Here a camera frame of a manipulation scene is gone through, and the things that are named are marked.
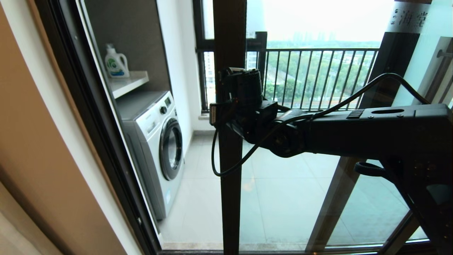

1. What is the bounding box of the dark framed sliding glass door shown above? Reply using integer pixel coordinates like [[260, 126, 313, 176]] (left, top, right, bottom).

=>
[[212, 0, 430, 255]]

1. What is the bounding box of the silver front-load washing machine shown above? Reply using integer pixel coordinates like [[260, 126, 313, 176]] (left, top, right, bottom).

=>
[[115, 91, 185, 221]]

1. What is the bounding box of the white cabinet shelf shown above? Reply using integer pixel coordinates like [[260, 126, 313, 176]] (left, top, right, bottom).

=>
[[108, 71, 149, 100]]

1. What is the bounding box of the built-in laundry cabinet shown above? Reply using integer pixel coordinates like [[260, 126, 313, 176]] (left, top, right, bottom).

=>
[[74, 0, 172, 247]]

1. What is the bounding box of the white laundry detergent bottle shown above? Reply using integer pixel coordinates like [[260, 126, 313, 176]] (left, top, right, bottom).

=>
[[104, 44, 130, 78]]

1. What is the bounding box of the stone door threshold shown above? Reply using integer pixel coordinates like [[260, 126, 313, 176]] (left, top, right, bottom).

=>
[[161, 242, 308, 251]]

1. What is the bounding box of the beige curtain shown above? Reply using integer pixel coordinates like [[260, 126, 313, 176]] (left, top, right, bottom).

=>
[[0, 184, 62, 255]]

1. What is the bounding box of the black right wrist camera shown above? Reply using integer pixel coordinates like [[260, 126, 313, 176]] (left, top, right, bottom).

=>
[[220, 68, 264, 107]]

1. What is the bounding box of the dark window frame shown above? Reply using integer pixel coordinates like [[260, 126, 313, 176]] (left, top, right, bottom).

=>
[[193, 0, 268, 112]]

